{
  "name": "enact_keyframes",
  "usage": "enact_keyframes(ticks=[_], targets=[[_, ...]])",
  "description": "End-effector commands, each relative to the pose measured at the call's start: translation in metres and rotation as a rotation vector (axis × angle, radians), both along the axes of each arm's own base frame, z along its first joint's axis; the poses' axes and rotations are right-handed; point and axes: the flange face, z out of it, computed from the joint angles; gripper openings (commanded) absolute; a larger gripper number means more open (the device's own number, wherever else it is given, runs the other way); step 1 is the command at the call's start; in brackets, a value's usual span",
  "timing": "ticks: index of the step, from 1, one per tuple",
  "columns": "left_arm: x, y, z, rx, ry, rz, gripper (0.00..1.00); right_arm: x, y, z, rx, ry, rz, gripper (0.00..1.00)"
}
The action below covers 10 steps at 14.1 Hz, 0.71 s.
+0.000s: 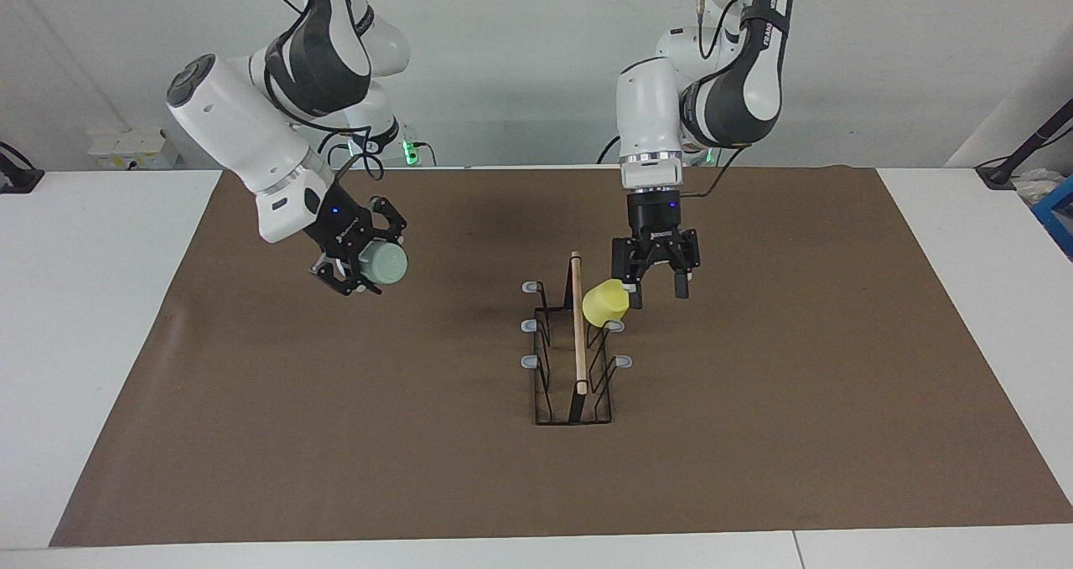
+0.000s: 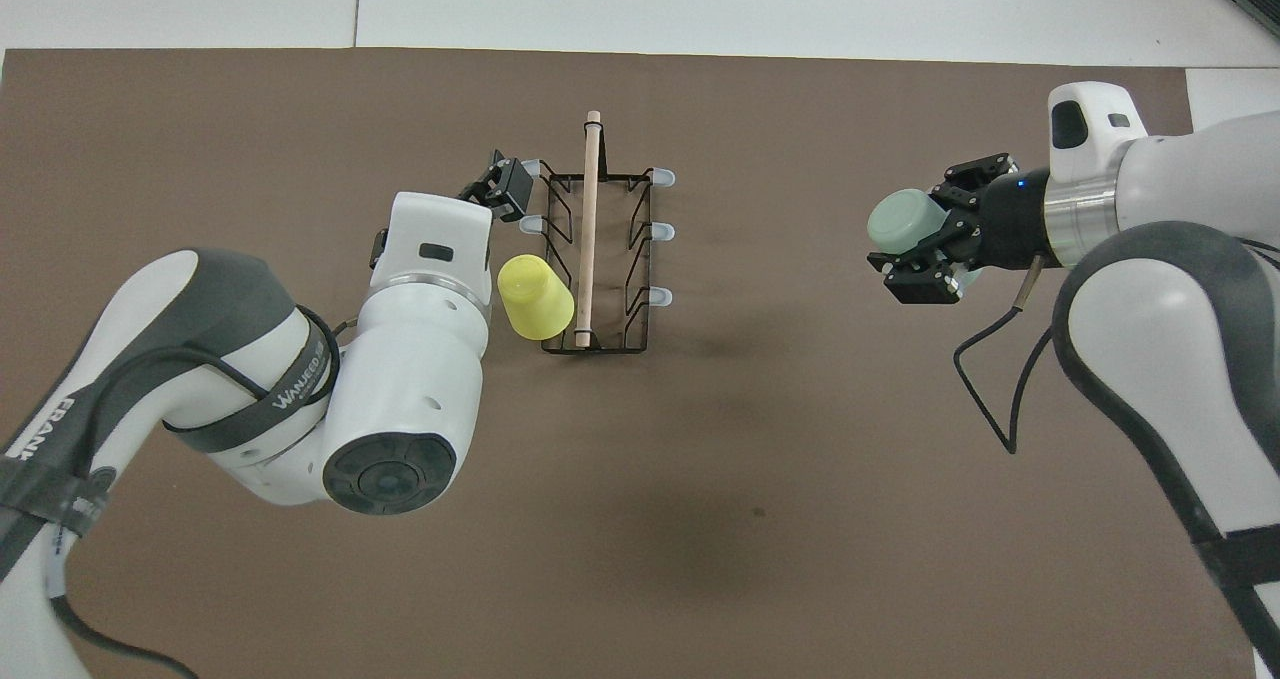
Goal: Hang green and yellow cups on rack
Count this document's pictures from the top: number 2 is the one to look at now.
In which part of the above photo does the pale green plastic cup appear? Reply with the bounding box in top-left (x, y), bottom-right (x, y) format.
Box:
top-left (866, 188), bottom-right (953, 258)

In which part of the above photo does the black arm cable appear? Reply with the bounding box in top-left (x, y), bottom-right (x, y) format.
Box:
top-left (953, 254), bottom-right (1063, 456)
top-left (40, 304), bottom-right (361, 679)

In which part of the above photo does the yellow plastic cup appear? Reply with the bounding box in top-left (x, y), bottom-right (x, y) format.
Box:
top-left (498, 253), bottom-right (576, 341)

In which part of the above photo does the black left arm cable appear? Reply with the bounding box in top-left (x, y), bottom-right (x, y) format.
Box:
top-left (40, 304), bottom-right (361, 679)

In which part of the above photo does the brown table mat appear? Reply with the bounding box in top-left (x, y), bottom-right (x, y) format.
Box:
top-left (0, 47), bottom-right (1256, 679)

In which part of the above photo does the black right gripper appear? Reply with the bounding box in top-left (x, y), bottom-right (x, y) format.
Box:
top-left (867, 152), bottom-right (1051, 305)

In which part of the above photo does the black wire cup rack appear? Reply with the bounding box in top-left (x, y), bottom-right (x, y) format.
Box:
top-left (518, 110), bottom-right (677, 355)

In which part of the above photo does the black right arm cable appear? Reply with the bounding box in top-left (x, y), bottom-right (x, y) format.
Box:
top-left (953, 254), bottom-right (1063, 456)

